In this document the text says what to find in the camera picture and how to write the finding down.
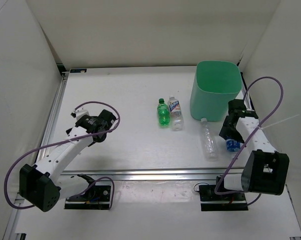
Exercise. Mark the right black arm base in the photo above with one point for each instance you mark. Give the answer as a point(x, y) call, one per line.
point(212, 202)

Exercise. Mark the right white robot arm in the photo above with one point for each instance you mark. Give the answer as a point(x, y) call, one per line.
point(266, 169)

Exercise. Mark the aluminium left rail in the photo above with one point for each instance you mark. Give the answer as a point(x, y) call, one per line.
point(54, 112)

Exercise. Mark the green plastic soda bottle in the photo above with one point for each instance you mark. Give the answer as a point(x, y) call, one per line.
point(163, 113)

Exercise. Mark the tall clear plastic bottle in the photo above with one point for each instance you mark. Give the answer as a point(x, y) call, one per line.
point(208, 143)

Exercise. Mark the aluminium front rail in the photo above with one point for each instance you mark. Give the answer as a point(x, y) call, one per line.
point(174, 174)

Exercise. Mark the clear bottle white blue label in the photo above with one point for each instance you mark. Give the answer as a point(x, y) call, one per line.
point(176, 115)

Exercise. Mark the green plastic bin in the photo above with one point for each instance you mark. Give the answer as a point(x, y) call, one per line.
point(215, 84)

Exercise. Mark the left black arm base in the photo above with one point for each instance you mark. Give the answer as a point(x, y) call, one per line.
point(99, 195)

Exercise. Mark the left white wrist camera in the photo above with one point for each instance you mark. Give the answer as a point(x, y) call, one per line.
point(79, 112)

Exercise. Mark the small bottle blue label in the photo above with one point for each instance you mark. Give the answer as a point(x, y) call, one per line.
point(232, 145)

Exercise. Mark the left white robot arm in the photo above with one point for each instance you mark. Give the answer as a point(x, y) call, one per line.
point(42, 185)

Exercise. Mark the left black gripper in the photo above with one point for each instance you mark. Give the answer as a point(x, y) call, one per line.
point(91, 143)

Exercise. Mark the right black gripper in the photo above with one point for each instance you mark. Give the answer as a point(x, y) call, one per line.
point(226, 132)

